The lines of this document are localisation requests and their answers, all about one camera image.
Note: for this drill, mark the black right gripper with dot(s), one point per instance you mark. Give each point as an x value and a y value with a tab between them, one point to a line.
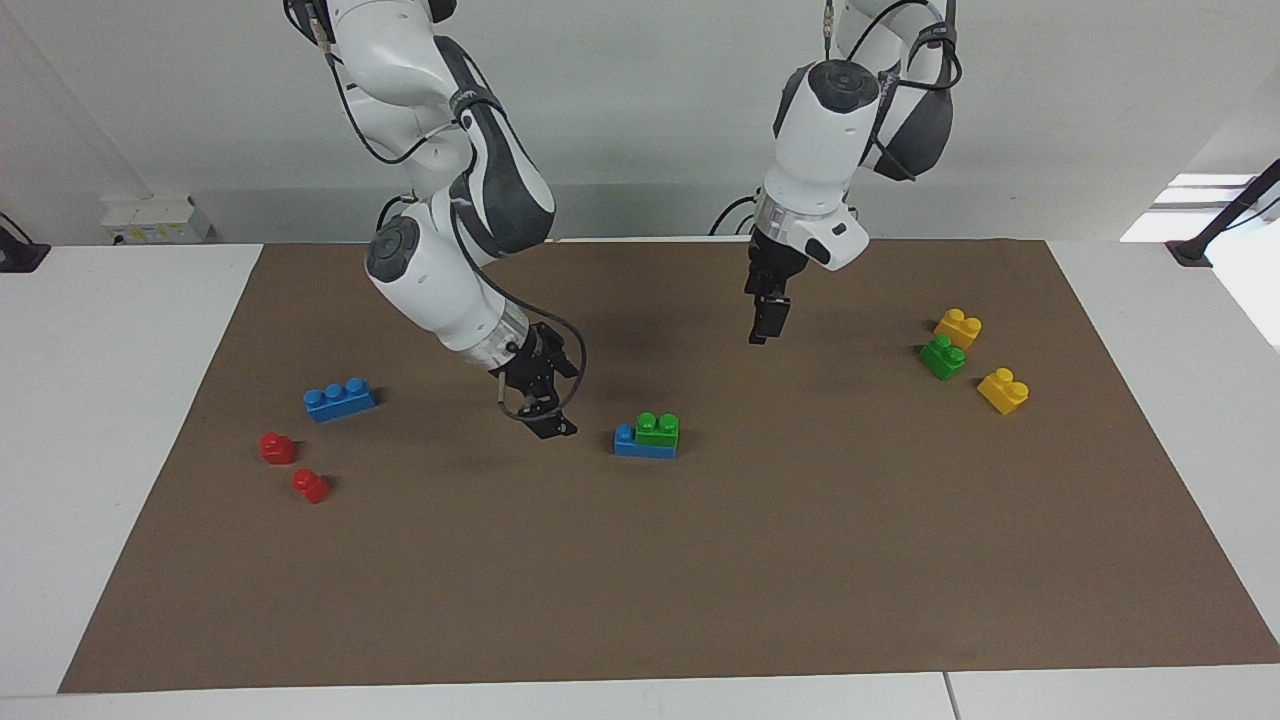
535	365

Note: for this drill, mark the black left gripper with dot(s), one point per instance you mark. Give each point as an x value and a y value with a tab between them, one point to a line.
775	265

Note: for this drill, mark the blue three-stud block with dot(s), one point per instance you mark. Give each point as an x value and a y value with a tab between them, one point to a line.
630	446
340	402

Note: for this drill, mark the green two-stud block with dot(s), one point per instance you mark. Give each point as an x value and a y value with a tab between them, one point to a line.
657	432
942	360

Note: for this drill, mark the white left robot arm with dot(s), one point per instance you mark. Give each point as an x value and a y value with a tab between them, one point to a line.
820	140

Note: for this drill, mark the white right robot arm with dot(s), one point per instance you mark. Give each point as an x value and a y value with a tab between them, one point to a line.
440	290

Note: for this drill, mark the yellow two-stud block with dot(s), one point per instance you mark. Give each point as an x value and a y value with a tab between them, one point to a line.
958	330
1003	393

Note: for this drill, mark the red single-stud block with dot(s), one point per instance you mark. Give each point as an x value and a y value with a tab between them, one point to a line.
310	487
277	449

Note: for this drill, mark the brown table mat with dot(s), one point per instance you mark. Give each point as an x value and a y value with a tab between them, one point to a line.
640	580

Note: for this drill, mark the black clamp with rod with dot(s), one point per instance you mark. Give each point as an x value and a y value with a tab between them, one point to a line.
1190	252

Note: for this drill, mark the black table clamp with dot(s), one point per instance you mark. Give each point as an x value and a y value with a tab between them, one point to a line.
20	257

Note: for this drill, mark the white wall socket box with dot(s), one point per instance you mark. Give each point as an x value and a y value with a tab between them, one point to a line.
155	218

